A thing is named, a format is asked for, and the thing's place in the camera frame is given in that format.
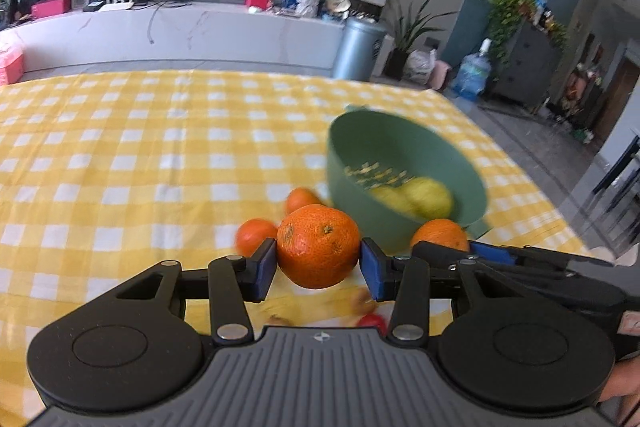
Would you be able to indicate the large orange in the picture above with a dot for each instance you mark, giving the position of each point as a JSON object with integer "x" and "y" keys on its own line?
{"x": 318, "y": 246}

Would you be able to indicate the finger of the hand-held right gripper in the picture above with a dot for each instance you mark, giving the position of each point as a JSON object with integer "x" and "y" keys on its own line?
{"x": 492, "y": 253}
{"x": 440, "y": 254}

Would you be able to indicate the pink box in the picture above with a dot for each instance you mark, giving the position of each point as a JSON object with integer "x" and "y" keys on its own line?
{"x": 50, "y": 5}

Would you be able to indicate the grey trash can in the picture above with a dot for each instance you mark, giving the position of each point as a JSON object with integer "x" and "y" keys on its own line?
{"x": 356, "y": 52}

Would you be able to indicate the green bowl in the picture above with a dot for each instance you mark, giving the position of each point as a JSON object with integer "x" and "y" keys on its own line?
{"x": 367, "y": 217}

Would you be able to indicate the red cherry tomato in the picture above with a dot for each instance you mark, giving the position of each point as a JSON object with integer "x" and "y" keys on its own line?
{"x": 372, "y": 323}

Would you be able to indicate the pink stool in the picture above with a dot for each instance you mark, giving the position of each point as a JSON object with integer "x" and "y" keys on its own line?
{"x": 440, "y": 76}

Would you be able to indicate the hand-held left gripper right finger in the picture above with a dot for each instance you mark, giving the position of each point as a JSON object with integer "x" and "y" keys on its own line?
{"x": 374, "y": 268}

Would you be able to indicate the pink bag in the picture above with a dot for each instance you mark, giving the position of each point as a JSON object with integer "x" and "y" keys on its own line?
{"x": 10, "y": 59}

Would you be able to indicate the blue water jug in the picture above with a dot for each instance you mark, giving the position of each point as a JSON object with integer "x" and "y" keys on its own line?
{"x": 471, "y": 77}

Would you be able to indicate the person's right hand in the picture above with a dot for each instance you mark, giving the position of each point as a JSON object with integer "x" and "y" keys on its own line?
{"x": 622, "y": 379}

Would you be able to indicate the small tangerine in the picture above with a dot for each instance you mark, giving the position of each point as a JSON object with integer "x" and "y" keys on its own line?
{"x": 252, "y": 234}
{"x": 300, "y": 201}

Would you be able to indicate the yellow checked tablecloth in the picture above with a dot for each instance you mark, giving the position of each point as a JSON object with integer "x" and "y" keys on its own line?
{"x": 125, "y": 167}

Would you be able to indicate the bushy green plant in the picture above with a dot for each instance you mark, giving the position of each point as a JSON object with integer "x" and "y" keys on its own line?
{"x": 507, "y": 12}

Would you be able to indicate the grey cabinet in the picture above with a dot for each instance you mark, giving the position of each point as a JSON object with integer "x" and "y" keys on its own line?
{"x": 530, "y": 67}

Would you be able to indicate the tall potted plant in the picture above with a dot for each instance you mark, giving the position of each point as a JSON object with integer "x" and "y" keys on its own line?
{"x": 410, "y": 32}

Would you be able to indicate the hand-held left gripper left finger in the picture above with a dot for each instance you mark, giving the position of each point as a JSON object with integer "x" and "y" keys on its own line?
{"x": 264, "y": 268}

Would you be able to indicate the white plastic bag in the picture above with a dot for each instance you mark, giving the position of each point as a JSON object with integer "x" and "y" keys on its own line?
{"x": 419, "y": 67}

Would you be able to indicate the yellow lemon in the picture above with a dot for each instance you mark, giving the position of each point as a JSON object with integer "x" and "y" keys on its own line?
{"x": 389, "y": 198}
{"x": 429, "y": 198}

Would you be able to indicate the medium orange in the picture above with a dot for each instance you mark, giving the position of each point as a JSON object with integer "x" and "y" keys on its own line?
{"x": 440, "y": 234}

